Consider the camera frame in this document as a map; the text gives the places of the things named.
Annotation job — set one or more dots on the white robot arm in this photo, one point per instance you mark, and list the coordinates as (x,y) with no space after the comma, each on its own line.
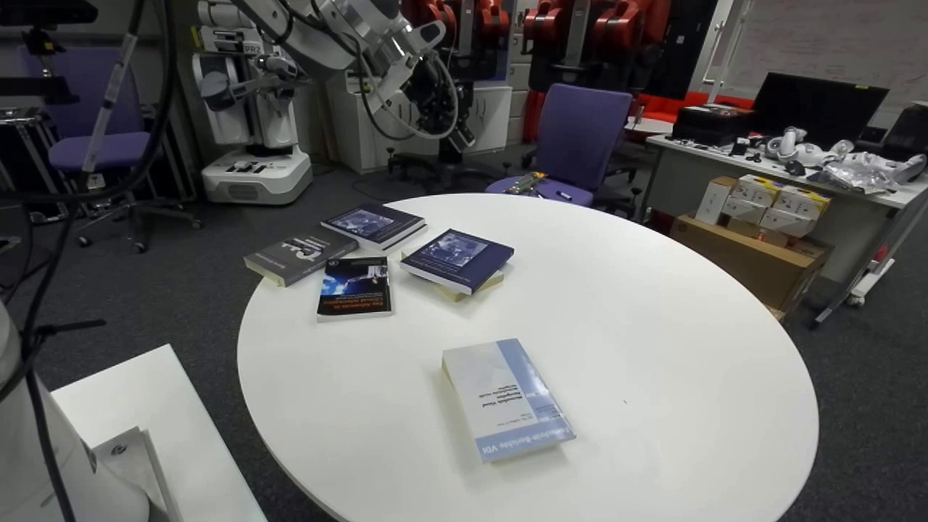
(391,55)

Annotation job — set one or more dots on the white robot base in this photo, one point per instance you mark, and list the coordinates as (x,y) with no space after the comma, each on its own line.
(247,89)

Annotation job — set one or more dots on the cream white thick book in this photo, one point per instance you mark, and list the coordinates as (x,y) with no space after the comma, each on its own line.
(457,291)

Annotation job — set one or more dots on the large dark blue book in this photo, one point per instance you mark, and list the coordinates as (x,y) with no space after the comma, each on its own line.
(376,224)

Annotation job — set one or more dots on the black space cover book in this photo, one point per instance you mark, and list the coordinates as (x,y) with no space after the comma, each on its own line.
(356,285)

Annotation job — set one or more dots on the light blue white book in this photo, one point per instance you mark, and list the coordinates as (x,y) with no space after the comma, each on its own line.
(505,403)

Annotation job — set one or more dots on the dark grey book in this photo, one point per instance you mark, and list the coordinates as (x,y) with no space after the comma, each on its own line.
(299,256)

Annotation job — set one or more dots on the purple office chair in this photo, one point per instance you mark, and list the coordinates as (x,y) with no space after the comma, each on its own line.
(579,131)

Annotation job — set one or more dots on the cardboard box under desk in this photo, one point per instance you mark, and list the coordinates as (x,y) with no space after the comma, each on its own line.
(775,274)

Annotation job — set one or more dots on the white side table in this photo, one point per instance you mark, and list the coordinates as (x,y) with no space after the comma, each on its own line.
(151,394)

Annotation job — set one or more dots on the white plastic bags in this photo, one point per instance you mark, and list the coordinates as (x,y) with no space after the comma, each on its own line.
(842,163)

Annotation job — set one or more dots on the grey office desk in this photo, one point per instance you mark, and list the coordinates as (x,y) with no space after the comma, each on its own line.
(855,227)

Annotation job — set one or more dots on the black computer monitor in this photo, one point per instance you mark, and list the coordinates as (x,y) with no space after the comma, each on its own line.
(826,113)

